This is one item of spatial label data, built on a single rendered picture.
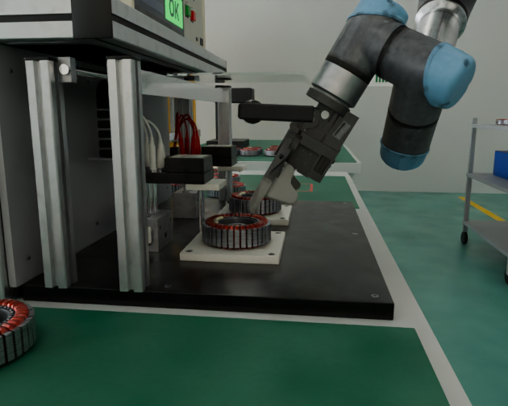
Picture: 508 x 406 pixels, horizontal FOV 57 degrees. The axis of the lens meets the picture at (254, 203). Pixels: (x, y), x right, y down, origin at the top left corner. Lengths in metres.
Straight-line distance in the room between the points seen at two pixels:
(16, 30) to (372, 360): 0.52
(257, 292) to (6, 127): 0.37
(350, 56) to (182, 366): 0.46
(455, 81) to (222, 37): 5.65
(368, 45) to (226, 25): 5.58
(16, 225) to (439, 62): 0.57
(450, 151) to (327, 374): 5.89
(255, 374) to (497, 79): 6.10
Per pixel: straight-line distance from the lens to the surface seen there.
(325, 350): 0.51
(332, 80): 0.70
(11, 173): 0.66
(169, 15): 0.88
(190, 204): 0.99
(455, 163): 6.33
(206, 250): 0.72
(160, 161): 0.77
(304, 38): 6.12
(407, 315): 0.61
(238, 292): 0.59
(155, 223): 0.76
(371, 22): 0.71
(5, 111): 0.65
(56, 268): 0.66
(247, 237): 0.72
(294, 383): 0.45
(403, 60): 0.68
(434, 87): 0.66
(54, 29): 0.60
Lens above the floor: 0.99
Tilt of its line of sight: 11 degrees down
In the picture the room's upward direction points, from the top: straight up
